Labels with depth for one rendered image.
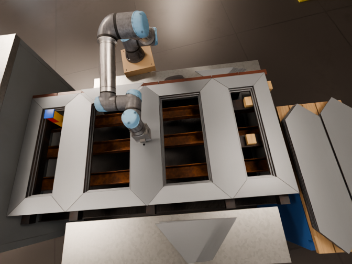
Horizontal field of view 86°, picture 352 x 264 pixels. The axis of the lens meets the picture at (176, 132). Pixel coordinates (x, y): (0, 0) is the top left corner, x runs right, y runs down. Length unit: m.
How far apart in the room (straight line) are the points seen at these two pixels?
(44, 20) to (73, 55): 0.92
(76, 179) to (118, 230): 0.37
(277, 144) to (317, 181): 0.26
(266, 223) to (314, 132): 0.57
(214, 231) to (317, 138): 0.76
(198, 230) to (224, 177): 0.31
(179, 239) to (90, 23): 3.02
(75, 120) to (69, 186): 0.41
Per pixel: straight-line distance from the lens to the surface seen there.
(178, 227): 1.11
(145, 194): 1.07
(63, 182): 1.27
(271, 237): 1.23
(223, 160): 1.07
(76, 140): 1.30
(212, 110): 1.17
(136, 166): 1.09
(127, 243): 1.22
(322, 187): 1.24
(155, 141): 1.10
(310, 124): 1.31
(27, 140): 1.50
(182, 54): 2.57
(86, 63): 2.87
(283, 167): 1.16
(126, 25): 1.05
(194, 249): 1.13
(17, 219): 1.56
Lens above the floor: 1.89
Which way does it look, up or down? 69 degrees down
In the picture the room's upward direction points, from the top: 13 degrees counter-clockwise
